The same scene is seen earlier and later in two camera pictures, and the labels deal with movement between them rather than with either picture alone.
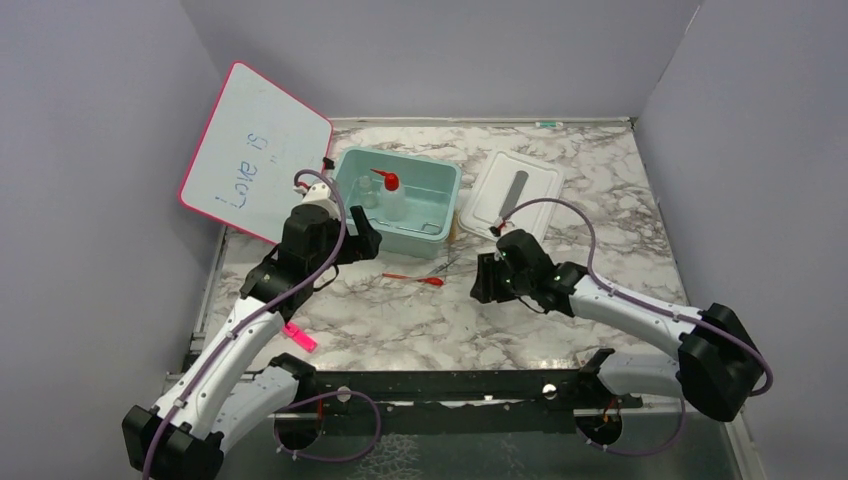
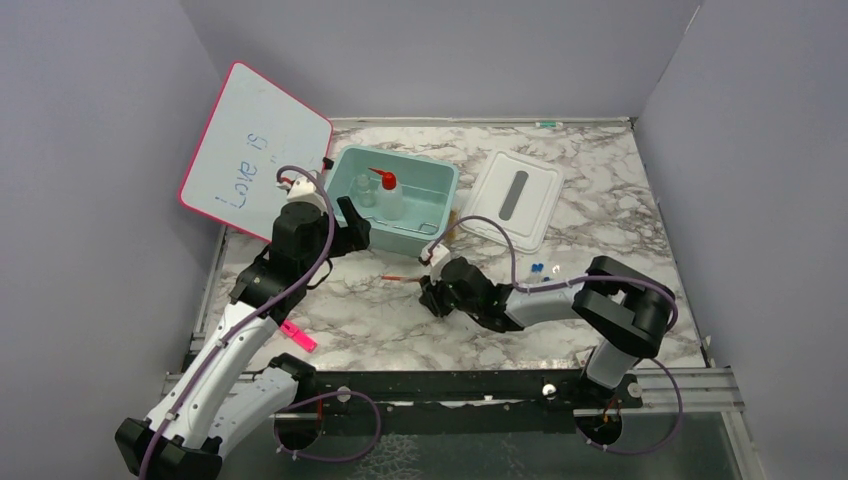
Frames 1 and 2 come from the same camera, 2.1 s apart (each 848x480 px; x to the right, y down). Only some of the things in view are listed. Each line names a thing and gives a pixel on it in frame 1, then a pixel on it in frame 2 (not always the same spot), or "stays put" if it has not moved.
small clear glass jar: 368,197 stays put
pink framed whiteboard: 257,140 stays put
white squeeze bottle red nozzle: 392,196 stays put
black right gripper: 486,286 to 429,296
